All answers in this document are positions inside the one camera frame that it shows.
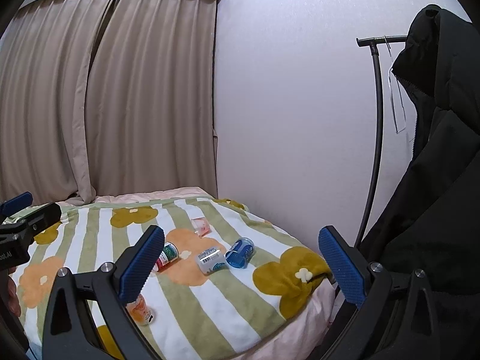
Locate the black clothes rack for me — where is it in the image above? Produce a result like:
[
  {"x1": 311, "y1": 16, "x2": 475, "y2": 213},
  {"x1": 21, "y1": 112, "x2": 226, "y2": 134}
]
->
[{"x1": 354, "y1": 35, "x2": 407, "y2": 248}]

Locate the left bare hand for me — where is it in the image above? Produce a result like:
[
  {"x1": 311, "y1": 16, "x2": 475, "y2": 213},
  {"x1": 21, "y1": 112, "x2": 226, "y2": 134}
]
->
[{"x1": 7, "y1": 276, "x2": 21, "y2": 318}]

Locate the red label clear bottle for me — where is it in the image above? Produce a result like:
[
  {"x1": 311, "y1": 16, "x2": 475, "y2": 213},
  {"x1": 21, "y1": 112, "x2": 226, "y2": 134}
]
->
[{"x1": 152, "y1": 242, "x2": 179, "y2": 273}]

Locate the white grey label cup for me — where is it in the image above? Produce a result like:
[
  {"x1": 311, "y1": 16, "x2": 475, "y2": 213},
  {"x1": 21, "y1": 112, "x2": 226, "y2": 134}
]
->
[{"x1": 195, "y1": 247, "x2": 227, "y2": 275}]

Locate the flower striped blanket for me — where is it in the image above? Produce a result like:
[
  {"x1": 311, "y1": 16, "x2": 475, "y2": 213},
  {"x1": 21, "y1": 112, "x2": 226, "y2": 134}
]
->
[{"x1": 13, "y1": 197, "x2": 335, "y2": 359}]

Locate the beige curtain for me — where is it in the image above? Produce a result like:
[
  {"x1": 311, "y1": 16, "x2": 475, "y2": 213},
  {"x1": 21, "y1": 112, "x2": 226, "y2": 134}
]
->
[
  {"x1": 85, "y1": 0, "x2": 217, "y2": 195},
  {"x1": 1, "y1": 0, "x2": 113, "y2": 204}
]

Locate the pink bed sheet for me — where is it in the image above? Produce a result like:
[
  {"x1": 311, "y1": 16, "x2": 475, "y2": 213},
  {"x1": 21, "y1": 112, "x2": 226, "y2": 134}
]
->
[{"x1": 67, "y1": 185, "x2": 215, "y2": 207}]

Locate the beige right curtain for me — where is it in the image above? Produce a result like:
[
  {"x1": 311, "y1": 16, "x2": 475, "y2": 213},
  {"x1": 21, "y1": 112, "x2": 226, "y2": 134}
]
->
[{"x1": 85, "y1": 0, "x2": 217, "y2": 195}]

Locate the beige left curtain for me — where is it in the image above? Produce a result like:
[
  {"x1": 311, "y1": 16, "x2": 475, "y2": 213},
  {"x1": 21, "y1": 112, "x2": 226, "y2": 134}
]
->
[{"x1": 1, "y1": 0, "x2": 113, "y2": 204}]

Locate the black hanging coat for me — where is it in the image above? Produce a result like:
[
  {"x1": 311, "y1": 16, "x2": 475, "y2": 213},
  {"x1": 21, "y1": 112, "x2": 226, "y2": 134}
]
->
[{"x1": 351, "y1": 5, "x2": 479, "y2": 359}]

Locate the blue cup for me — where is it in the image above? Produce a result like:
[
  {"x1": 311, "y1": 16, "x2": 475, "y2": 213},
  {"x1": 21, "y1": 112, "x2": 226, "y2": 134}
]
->
[{"x1": 225, "y1": 237, "x2": 255, "y2": 269}]

